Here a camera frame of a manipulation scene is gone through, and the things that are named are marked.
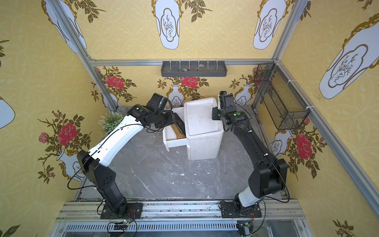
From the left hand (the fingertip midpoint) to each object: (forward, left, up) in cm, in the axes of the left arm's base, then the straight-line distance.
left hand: (174, 120), depth 79 cm
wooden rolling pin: (-4, -3, -7) cm, 9 cm away
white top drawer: (-7, +3, -7) cm, 10 cm away
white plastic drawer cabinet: (-10, -16, 0) cm, 19 cm away
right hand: (+6, -21, 0) cm, 22 cm away
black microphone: (+3, -3, -6) cm, 7 cm away
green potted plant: (+6, +39, -8) cm, 40 cm away
